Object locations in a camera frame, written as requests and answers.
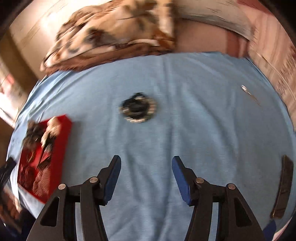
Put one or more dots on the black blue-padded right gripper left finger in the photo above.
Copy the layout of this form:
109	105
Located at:
57	219

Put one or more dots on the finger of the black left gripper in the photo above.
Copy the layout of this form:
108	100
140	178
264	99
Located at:
5	172

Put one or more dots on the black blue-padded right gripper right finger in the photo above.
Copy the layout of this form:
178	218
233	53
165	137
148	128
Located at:
236	220

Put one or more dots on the red jewelry tray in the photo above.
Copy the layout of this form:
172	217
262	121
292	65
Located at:
53	153

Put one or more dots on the red polka-dot scrunchie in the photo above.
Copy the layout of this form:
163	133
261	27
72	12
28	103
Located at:
27	170

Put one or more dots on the grey organza scrunchie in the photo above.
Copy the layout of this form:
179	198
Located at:
35	133

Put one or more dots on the red plaid scrunchie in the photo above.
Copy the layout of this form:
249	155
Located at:
41	184

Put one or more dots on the white polka-dot hair bow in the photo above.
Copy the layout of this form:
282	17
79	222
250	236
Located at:
53	130

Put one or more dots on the light blue towel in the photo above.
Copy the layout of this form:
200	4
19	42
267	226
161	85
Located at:
219	114

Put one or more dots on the dark brown hair clip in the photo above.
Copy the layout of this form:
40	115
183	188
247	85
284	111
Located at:
284	188

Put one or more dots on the floral leaf-print quilt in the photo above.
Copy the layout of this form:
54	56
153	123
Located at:
115	30

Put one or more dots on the striped floral beige pillow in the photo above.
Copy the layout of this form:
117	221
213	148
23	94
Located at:
273	52

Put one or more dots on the grey-blue pillow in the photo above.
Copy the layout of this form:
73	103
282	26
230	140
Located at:
224	14

